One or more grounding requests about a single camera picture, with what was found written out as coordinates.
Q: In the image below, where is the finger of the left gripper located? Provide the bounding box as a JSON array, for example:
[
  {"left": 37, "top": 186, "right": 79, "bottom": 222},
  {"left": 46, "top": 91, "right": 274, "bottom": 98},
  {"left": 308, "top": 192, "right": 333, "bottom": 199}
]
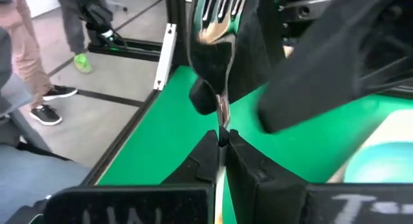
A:
[
  {"left": 257, "top": 0, "right": 401, "bottom": 134},
  {"left": 188, "top": 0, "right": 285, "bottom": 116}
]

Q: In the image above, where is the background black frame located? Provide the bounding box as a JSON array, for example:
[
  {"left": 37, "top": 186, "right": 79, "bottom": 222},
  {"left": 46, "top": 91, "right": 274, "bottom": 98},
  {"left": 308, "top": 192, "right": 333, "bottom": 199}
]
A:
[{"left": 86, "top": 36, "right": 164, "bottom": 63}]

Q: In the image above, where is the black aluminium frame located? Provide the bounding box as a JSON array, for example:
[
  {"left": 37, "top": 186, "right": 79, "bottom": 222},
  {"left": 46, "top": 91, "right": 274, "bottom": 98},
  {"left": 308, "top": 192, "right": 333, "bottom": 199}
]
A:
[{"left": 80, "top": 0, "right": 190, "bottom": 187}]

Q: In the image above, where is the green table mat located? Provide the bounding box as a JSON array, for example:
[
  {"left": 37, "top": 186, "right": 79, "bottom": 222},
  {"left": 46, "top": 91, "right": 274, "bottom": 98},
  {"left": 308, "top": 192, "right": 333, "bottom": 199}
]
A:
[{"left": 96, "top": 65, "right": 413, "bottom": 224}]

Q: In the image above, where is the white metal bracket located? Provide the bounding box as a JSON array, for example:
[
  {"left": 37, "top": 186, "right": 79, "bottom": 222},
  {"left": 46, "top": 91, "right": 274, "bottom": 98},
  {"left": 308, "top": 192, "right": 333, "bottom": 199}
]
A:
[{"left": 153, "top": 23, "right": 177, "bottom": 91}]

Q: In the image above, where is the cream plastic tray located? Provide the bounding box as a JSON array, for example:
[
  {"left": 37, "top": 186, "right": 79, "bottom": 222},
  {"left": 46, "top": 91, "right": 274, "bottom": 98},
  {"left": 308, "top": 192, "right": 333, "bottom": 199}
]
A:
[{"left": 328, "top": 109, "right": 413, "bottom": 186}]

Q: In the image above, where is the person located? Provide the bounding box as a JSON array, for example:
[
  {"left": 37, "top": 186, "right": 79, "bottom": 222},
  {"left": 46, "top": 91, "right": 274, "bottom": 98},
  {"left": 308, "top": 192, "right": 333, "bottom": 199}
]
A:
[
  {"left": 0, "top": 0, "right": 79, "bottom": 127},
  {"left": 53, "top": 0, "right": 109, "bottom": 75}
]

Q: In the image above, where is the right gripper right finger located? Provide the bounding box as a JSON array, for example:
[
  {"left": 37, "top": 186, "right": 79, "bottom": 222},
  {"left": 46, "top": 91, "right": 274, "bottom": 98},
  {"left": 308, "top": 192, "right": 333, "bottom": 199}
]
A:
[{"left": 225, "top": 129, "right": 413, "bottom": 224}]

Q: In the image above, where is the white cabinet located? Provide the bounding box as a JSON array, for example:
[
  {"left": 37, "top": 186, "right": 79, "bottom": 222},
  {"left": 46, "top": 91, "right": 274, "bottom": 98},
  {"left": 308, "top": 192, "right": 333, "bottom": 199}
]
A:
[{"left": 24, "top": 0, "right": 152, "bottom": 19}]

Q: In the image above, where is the metal fork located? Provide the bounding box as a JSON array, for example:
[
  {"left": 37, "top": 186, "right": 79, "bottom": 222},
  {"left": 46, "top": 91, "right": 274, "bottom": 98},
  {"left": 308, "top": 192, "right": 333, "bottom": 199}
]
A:
[{"left": 186, "top": 0, "right": 251, "bottom": 224}]

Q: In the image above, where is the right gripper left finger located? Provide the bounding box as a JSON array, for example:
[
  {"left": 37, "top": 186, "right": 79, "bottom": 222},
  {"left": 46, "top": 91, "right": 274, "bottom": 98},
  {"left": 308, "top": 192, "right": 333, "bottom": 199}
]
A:
[{"left": 43, "top": 129, "right": 222, "bottom": 224}]

